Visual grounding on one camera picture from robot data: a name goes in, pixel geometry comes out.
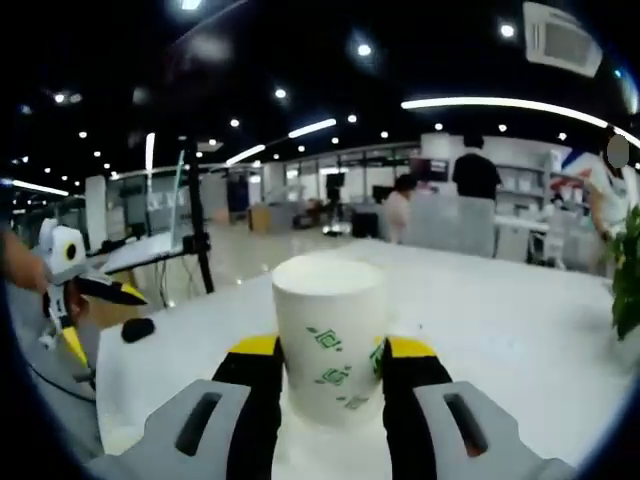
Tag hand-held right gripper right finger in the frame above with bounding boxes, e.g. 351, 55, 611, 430
380, 336, 576, 480

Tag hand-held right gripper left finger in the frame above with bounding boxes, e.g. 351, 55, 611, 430
84, 334, 287, 480

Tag white printed paper cup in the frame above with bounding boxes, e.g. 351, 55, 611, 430
271, 253, 390, 430

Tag person's left hand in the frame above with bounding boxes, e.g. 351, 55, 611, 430
23, 252, 52, 295

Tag small black oval object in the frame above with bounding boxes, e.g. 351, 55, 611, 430
121, 317, 157, 344

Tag white side desk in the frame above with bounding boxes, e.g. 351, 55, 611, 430
97, 230, 202, 277

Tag black pole stand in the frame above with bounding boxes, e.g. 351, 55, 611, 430
180, 134, 217, 296

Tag white table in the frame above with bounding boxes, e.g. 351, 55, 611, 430
94, 238, 636, 480

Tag standing display screen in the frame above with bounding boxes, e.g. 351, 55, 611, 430
168, 148, 190, 252

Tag cardboard box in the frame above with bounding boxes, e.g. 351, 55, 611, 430
248, 203, 275, 233

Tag black floor cabinet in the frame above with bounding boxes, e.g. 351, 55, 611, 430
351, 209, 380, 239

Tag white shelving unit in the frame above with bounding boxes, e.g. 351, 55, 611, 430
492, 162, 596, 269

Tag potted green plant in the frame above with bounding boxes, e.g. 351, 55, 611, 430
608, 203, 640, 342

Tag long curved ceiling light strip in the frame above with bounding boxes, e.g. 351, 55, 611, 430
401, 97, 624, 132

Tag group of ceiling spotlights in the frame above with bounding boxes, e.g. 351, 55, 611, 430
19, 22, 569, 181

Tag ceiling air conditioner vent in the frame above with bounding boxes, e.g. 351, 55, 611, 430
522, 1, 605, 79

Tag black cable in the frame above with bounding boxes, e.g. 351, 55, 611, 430
22, 357, 97, 403

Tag dark wall screen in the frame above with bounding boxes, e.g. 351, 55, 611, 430
424, 156, 451, 184

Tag camera on tripod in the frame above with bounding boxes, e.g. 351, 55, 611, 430
324, 172, 349, 236

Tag red blue striped wall banner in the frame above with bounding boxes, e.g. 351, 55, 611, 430
549, 148, 609, 190

